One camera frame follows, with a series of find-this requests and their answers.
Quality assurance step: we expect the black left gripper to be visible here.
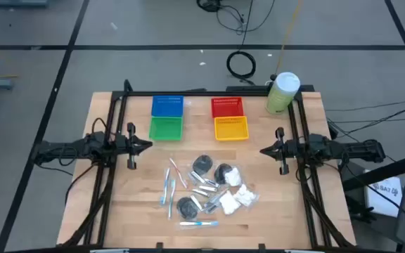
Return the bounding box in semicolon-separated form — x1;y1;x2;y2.
114;122;153;171

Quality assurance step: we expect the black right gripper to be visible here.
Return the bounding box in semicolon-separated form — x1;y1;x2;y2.
259;126;300;176

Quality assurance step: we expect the red toothbrush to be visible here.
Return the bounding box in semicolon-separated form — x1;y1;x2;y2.
168;157;189;190

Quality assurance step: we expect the clear bag of white cotton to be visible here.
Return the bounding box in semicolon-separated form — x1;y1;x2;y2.
235;183;260;209
219;190;242;216
224;166;243;188

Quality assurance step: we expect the blue toothbrush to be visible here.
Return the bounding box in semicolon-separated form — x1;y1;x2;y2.
159;167;172;207
167;178;177;221
174;219;221;230

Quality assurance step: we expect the green plastic basket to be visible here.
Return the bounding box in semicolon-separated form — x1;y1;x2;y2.
148;116;184;142

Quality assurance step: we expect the blue plastic basket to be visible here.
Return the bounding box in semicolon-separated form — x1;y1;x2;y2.
150;95;185;118

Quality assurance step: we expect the yellow plastic basket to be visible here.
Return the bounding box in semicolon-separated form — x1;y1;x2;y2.
214;115;250;142

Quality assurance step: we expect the green wipes canister white lid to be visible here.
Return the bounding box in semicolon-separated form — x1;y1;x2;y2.
264;72;301;115

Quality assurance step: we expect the red plastic basket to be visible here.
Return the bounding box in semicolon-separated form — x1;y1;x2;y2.
210;96;245;119

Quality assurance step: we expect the black caster foot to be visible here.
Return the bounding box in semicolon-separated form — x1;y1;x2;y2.
345;195;378;224

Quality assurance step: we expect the black side table bar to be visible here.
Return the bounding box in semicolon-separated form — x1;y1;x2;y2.
341;150;405;193

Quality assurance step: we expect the white printed cardboard box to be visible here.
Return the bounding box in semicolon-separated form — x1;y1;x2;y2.
364;169;404;218

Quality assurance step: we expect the black aluminium table frame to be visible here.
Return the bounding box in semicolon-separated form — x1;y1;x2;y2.
56;79;357;253

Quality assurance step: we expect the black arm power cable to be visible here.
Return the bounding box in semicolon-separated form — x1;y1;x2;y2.
64;163;100;207

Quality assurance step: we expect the coiled black floor cable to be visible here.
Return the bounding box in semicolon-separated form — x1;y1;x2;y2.
226;50;257;80

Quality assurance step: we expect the thin black floor cable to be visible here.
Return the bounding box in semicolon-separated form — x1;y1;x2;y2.
216;0;277;52
324;98;405;112
328;100;405;138

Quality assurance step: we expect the long yellow floor cable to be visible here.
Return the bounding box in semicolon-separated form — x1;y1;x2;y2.
275;0;304;75

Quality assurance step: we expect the black cable bundle on floor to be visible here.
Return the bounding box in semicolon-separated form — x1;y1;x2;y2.
195;0;221;13

